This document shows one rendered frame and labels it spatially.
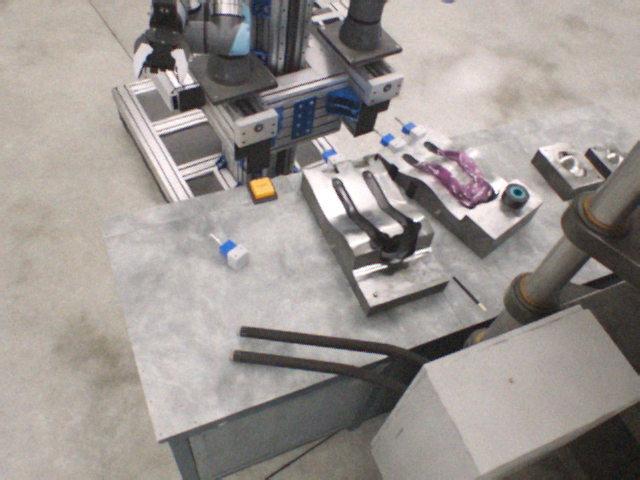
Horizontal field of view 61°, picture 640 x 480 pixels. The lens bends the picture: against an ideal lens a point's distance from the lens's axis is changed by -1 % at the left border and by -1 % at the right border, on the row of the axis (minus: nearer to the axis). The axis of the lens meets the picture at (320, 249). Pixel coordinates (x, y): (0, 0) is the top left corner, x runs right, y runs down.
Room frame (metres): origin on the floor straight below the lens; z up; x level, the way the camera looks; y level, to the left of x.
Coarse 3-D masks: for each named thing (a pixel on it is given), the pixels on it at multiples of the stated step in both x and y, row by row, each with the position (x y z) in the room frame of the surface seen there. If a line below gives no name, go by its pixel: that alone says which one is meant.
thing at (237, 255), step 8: (216, 240) 0.91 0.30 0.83; (224, 248) 0.88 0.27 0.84; (232, 248) 0.89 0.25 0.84; (240, 248) 0.89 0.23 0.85; (224, 256) 0.87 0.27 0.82; (232, 256) 0.85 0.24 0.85; (240, 256) 0.86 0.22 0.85; (248, 256) 0.88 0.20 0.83; (232, 264) 0.85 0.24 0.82; (240, 264) 0.86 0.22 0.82
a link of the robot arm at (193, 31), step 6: (186, 24) 1.12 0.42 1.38; (192, 24) 1.14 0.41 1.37; (198, 24) 1.14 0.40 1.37; (186, 30) 1.12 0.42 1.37; (192, 30) 1.12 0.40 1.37; (198, 30) 1.13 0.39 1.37; (186, 36) 1.11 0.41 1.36; (192, 36) 1.11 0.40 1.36; (198, 36) 1.12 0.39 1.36; (186, 42) 1.10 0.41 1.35; (192, 42) 1.11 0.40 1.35; (198, 42) 1.11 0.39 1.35; (192, 48) 1.10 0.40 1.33; (198, 48) 1.11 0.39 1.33
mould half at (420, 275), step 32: (320, 192) 1.13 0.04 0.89; (352, 192) 1.15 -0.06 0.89; (384, 192) 1.18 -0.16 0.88; (320, 224) 1.06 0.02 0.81; (352, 224) 1.01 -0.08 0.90; (384, 224) 1.02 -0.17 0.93; (352, 256) 0.90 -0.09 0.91; (416, 256) 0.98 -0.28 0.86; (352, 288) 0.86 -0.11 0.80; (384, 288) 0.85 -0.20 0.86; (416, 288) 0.87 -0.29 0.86
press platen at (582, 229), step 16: (592, 192) 0.67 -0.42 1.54; (576, 208) 0.63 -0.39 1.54; (576, 224) 0.61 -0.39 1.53; (592, 224) 0.60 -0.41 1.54; (624, 224) 0.61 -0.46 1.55; (576, 240) 0.59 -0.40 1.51; (592, 240) 0.58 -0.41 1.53; (608, 240) 0.58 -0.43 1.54; (624, 240) 0.59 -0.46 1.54; (592, 256) 0.57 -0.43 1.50; (608, 256) 0.56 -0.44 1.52; (624, 256) 0.56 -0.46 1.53; (624, 272) 0.55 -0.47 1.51
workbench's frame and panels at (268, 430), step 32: (416, 352) 0.76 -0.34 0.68; (448, 352) 0.87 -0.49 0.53; (320, 384) 0.57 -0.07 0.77; (352, 384) 0.67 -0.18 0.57; (256, 416) 0.50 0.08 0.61; (288, 416) 0.56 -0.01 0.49; (320, 416) 0.63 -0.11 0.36; (352, 416) 0.70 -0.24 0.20; (192, 448) 0.39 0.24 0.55; (224, 448) 0.45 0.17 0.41; (256, 448) 0.50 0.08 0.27; (288, 448) 0.57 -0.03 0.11
